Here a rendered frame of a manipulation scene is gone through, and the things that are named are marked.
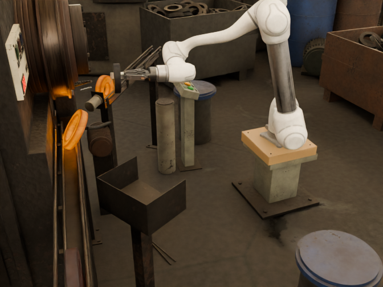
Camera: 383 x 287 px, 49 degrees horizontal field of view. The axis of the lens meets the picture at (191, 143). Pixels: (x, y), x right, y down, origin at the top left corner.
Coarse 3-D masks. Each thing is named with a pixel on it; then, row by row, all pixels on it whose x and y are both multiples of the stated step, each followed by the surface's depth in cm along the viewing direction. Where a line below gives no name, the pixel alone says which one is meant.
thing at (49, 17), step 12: (48, 0) 151; (48, 12) 149; (48, 24) 149; (48, 36) 149; (60, 36) 149; (48, 48) 150; (60, 48) 150; (48, 60) 152; (60, 60) 153; (48, 72) 154; (60, 72) 156; (60, 84) 160; (60, 96) 171
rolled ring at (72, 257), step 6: (66, 252) 113; (72, 252) 113; (78, 252) 118; (66, 258) 110; (72, 258) 110; (78, 258) 114; (66, 264) 109; (72, 264) 109; (78, 264) 111; (66, 270) 108; (72, 270) 108; (78, 270) 108; (66, 276) 107; (72, 276) 107; (78, 276) 108; (66, 282) 107; (72, 282) 107; (78, 282) 107
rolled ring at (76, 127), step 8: (80, 112) 180; (72, 120) 187; (80, 120) 176; (72, 128) 189; (80, 128) 175; (64, 136) 186; (72, 136) 175; (80, 136) 176; (64, 144) 180; (72, 144) 177
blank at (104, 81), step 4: (100, 76) 231; (104, 76) 231; (108, 76) 234; (100, 80) 229; (104, 80) 231; (108, 80) 235; (112, 80) 239; (96, 84) 229; (100, 84) 228; (104, 84) 231; (108, 84) 236; (112, 84) 240; (96, 88) 228; (100, 88) 228; (108, 88) 238; (112, 88) 241; (104, 92) 239; (108, 92) 238; (104, 96) 233
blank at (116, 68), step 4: (116, 64) 211; (116, 68) 209; (116, 72) 208; (120, 72) 209; (116, 76) 208; (120, 76) 209; (116, 80) 208; (120, 80) 209; (116, 84) 209; (120, 84) 210; (116, 88) 211; (120, 88) 211; (116, 92) 214; (120, 92) 215
